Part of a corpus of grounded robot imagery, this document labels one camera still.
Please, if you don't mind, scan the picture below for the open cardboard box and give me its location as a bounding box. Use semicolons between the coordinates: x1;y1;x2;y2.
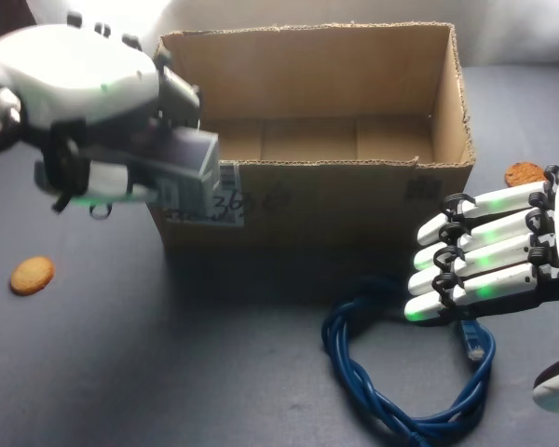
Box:
152;20;477;306

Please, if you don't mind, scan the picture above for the chocolate chip cookie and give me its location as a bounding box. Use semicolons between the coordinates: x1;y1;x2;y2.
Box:
503;161;549;188

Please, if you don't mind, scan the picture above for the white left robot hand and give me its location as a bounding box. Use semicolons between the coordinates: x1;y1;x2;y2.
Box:
0;11;204;220

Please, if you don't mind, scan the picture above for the blue cable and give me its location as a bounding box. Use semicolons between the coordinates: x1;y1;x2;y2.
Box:
320;275;498;447

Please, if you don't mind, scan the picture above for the small purple grey box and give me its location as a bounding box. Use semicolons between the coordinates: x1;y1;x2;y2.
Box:
120;126;223;218

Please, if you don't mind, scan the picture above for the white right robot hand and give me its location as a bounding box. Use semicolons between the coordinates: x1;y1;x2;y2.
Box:
402;163;559;415

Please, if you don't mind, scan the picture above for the grey table cloth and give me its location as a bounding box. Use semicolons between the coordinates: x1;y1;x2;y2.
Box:
0;63;559;447

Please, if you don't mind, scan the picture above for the plain round cookie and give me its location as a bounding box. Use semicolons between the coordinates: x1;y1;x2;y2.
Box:
9;255;56;297

